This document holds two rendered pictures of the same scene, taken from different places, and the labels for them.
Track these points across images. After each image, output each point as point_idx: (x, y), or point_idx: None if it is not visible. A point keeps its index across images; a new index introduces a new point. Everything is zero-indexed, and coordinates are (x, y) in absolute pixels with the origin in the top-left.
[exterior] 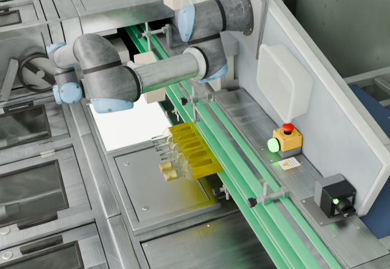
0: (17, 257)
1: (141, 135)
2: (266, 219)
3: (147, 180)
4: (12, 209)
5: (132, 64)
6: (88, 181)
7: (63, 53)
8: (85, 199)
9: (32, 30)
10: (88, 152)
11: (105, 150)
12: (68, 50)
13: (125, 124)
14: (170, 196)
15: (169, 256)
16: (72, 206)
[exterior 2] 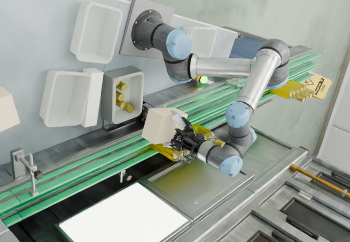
0: (323, 238)
1: (151, 203)
2: (234, 99)
3: (205, 183)
4: None
5: (175, 116)
6: (227, 225)
7: (265, 83)
8: (242, 224)
9: None
10: (197, 236)
11: (188, 220)
12: (270, 72)
13: (139, 221)
14: (212, 167)
15: (251, 163)
16: (255, 228)
